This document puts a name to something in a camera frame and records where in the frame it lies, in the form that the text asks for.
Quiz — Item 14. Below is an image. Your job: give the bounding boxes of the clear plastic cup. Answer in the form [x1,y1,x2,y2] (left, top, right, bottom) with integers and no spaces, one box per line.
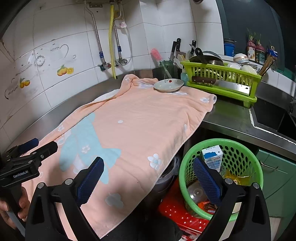
[187,180,208,209]

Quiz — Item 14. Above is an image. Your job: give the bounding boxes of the black handled kitchen knife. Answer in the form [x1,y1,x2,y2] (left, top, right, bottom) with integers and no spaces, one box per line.
[170,38,181,61]

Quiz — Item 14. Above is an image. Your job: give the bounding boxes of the green plastic trash basket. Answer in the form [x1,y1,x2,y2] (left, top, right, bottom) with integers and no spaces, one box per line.
[179,138,263,220]

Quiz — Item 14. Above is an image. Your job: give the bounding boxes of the green dish drying rack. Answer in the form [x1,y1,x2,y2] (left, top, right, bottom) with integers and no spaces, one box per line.
[181,60,261,108]

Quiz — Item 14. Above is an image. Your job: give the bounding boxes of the yellow candy wrapper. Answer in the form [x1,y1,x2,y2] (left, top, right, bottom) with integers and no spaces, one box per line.
[223,170,251,186]

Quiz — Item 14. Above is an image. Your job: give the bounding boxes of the stacked white bowls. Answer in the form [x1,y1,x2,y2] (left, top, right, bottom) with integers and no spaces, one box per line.
[233,53,249,63]

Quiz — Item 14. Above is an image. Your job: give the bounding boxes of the dark green utensil holder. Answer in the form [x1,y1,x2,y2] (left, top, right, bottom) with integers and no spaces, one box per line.
[152,60,182,80]

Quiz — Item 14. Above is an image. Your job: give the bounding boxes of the green cabinet door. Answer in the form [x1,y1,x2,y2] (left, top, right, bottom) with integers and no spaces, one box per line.
[255,149,296,241]

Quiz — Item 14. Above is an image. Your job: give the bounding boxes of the white ceramic plate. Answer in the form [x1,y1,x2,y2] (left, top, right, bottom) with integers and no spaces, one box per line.
[154,78,184,92]

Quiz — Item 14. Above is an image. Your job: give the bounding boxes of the teal soap bottle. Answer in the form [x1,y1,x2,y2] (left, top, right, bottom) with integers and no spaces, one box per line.
[180,69,189,86]

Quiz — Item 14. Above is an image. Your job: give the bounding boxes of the black frying pan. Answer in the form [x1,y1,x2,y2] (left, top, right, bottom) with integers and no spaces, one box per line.
[189,47,224,66]

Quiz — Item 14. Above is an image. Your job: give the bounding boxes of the yellow gas hose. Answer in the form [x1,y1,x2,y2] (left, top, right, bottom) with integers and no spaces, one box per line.
[108,4,117,80]

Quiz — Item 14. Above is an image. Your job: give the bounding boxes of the pink bottle brush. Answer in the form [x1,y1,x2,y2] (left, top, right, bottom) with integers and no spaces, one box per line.
[151,48,172,78]

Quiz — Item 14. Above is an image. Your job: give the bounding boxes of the red plastic stool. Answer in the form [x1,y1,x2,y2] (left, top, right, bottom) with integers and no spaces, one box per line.
[158,178,209,240]

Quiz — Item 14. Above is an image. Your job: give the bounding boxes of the metal water pipe with valve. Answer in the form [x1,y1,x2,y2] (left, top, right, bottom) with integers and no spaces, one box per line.
[83,1,111,72]

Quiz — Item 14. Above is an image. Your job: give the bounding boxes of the cleaver with wooden handle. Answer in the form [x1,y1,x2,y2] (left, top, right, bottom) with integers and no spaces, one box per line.
[192,76,250,96]

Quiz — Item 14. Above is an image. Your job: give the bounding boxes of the peach pink towel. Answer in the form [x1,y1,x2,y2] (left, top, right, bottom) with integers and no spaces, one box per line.
[23,74,217,237]

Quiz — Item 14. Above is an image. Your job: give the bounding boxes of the blue plastic container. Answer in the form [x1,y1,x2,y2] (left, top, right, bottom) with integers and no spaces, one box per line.
[224,38,235,57]

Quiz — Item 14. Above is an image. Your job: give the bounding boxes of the white blue milk carton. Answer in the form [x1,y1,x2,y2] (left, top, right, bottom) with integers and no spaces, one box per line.
[202,145,223,172]

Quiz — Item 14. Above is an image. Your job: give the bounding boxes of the orange red snack bag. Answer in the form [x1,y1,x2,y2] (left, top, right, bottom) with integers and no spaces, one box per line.
[197,200,217,215]

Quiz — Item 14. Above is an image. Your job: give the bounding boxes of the person's left hand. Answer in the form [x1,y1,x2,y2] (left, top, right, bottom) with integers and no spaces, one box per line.
[0,187,31,229]

